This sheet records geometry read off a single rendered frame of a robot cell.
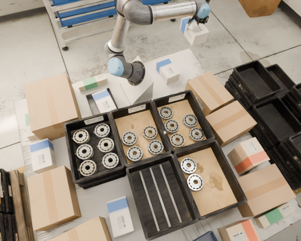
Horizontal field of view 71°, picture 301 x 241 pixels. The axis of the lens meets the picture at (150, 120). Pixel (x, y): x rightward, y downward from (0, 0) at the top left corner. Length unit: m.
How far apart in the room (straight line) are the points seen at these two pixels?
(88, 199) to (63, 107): 0.63
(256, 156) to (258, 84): 1.09
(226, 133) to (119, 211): 0.85
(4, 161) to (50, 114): 1.20
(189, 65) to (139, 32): 1.51
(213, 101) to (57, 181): 1.17
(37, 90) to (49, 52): 1.63
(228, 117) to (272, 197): 0.56
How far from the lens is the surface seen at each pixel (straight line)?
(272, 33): 3.92
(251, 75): 2.44
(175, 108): 1.56
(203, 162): 1.44
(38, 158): 1.58
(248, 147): 1.47
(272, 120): 2.37
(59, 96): 1.62
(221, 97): 1.67
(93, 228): 1.28
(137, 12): 1.22
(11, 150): 2.66
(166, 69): 1.82
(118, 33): 1.44
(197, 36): 1.63
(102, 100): 1.65
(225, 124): 1.56
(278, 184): 1.56
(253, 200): 1.46
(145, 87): 1.56
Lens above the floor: 2.16
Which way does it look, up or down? 62 degrees down
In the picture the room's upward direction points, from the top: 5 degrees clockwise
